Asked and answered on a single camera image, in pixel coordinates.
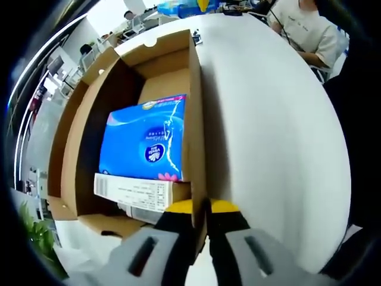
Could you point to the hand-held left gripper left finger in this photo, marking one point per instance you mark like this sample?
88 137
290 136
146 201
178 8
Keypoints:
120 262

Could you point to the blue soft item packet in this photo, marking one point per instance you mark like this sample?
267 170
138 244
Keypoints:
212 5

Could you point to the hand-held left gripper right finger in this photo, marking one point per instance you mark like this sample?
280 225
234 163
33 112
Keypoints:
285 268

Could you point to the brown cardboard shoe box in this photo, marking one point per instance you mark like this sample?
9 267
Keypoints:
162 77

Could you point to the blue tissue pack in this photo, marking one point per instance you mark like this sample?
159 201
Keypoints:
143 137

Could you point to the long white carton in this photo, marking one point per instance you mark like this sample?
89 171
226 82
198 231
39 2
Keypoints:
134 190

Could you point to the green potted plant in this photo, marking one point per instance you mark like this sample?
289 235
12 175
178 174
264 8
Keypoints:
38 235

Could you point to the light blue wet wipes pack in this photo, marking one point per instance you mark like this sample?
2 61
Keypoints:
177 7

